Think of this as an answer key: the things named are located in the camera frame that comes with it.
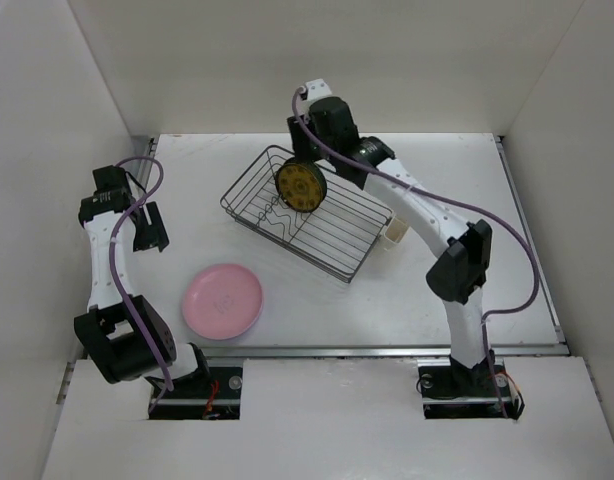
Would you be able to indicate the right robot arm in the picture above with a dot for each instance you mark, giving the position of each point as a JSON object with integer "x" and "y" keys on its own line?
{"x": 461, "y": 249}

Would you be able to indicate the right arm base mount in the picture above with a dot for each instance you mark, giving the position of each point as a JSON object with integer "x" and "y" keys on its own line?
{"x": 450, "y": 391}

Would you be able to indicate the black wire dish rack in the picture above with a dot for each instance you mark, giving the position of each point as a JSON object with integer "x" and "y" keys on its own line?
{"x": 336, "y": 238}

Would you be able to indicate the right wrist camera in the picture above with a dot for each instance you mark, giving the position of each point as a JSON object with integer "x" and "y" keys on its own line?
{"x": 315, "y": 90}

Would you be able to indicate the pink plate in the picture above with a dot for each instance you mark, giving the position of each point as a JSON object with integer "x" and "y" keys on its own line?
{"x": 223, "y": 301}

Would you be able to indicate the beige cutlery holder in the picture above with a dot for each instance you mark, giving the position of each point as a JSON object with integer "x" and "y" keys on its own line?
{"x": 395, "y": 232}

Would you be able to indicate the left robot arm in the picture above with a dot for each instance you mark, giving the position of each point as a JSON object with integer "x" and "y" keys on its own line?
{"x": 120, "y": 330}

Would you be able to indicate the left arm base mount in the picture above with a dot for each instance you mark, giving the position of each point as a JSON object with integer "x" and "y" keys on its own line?
{"x": 208, "y": 390}

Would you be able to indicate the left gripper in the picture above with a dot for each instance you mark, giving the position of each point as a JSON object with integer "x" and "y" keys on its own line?
{"x": 152, "y": 234}

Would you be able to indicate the aluminium front rail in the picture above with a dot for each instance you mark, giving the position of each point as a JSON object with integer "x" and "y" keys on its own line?
{"x": 295, "y": 352}

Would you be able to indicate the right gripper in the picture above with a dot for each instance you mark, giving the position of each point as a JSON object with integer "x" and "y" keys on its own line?
{"x": 298, "y": 133}

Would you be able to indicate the yellow black plate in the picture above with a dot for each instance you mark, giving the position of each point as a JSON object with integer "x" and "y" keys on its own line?
{"x": 301, "y": 185}

